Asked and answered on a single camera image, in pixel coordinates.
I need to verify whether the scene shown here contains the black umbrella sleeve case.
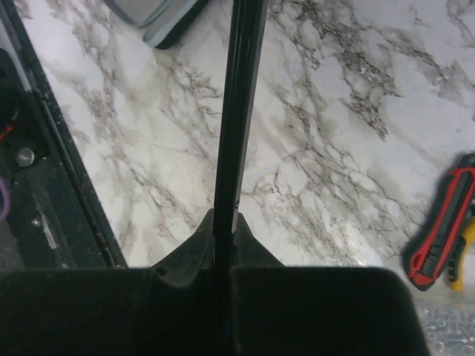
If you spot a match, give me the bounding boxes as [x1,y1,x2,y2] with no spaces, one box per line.
[105,0,209,50]

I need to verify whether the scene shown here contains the blue umbrella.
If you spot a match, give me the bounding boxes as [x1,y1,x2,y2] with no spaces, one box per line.
[213,0,268,238]

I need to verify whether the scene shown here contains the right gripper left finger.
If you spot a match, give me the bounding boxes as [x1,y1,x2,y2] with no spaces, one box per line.
[1,211,222,355]

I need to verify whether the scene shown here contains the red handled pliers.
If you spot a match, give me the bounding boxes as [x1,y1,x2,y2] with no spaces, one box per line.
[402,153,474,291]

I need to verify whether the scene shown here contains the yellow handled tool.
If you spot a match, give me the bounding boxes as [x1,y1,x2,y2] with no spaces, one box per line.
[448,204,474,292]

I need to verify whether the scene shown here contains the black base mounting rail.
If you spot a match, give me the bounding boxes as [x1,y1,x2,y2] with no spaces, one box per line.
[1,1,126,271]

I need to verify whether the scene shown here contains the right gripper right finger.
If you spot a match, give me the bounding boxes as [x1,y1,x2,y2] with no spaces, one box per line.
[229,216,430,355]

